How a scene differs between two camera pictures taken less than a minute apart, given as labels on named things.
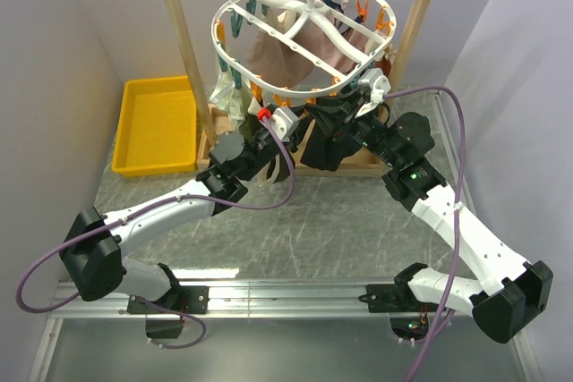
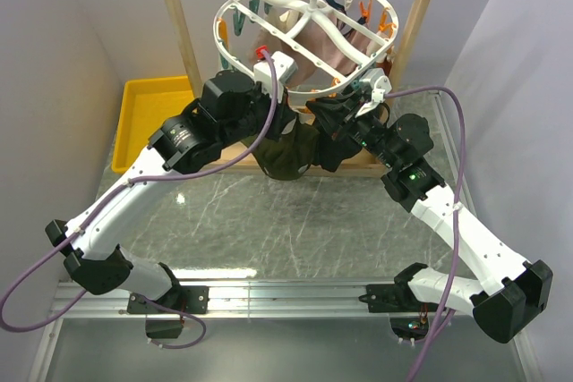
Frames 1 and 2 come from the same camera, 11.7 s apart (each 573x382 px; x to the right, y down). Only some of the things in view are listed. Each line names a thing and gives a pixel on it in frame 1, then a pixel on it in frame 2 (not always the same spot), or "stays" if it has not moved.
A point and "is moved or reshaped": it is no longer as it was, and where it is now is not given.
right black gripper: [328, 118] stays
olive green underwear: [278, 167] is moved or reshaped
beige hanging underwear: [280, 19] stays
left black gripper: [296, 137] to [283, 116]
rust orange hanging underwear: [384, 64] stays
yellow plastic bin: [156, 129] stays
